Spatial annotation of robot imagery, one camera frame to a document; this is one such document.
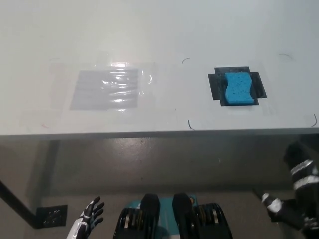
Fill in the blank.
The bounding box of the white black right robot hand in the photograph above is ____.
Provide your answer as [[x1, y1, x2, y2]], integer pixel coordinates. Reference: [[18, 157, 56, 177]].
[[260, 141, 319, 239]]

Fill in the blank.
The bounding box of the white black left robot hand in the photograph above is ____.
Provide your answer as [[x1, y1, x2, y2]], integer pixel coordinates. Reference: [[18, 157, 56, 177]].
[[65, 196, 105, 239]]

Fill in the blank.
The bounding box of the blue wavy sponge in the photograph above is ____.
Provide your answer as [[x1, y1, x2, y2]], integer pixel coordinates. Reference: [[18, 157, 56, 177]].
[[224, 72, 255, 105]]

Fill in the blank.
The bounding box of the black table leg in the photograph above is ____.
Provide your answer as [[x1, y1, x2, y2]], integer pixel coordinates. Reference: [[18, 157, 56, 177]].
[[0, 180, 40, 229]]

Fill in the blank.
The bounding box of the grey rectangular tape patch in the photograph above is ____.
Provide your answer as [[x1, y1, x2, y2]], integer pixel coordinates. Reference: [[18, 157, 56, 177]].
[[69, 69, 139, 110]]

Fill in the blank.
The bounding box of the black tape mark patch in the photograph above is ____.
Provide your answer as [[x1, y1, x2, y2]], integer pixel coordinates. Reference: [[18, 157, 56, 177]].
[[208, 66, 268, 108]]

